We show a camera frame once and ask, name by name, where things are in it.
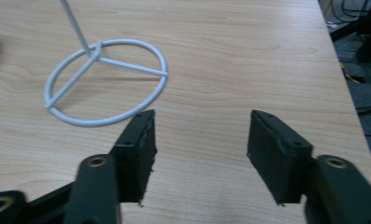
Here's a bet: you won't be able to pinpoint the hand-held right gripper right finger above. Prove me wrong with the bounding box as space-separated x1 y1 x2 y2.
246 109 314 206

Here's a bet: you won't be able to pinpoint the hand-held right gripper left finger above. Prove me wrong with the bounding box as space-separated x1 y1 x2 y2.
108 108 158 205

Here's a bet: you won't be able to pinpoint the black metal stand bar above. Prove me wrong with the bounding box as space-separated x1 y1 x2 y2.
329 10 371 43

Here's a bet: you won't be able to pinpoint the white wire stand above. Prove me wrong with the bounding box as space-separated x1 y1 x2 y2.
43 0 169 128

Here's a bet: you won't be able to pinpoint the yellow cable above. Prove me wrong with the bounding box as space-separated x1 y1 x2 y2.
339 62 363 84

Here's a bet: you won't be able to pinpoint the black cable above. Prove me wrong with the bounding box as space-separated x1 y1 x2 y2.
341 0 371 19

